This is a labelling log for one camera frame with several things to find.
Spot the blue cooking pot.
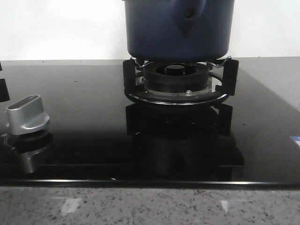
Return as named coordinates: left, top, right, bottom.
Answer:
left=124, top=0, right=235, bottom=63

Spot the blue white stove label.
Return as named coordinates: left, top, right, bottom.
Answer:
left=290, top=136, right=300, bottom=148

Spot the black glass stove top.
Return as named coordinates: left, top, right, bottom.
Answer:
left=0, top=58, right=300, bottom=189

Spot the black pot support grate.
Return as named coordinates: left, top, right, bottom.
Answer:
left=123, top=57, right=239, bottom=106

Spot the black gas burner head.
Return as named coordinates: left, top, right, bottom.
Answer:
left=143, top=62, right=210, bottom=93

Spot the black left burner grate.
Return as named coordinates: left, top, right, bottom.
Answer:
left=0, top=57, right=11, bottom=103

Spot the silver stove knob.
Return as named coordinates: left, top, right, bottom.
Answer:
left=6, top=95, right=50, bottom=135

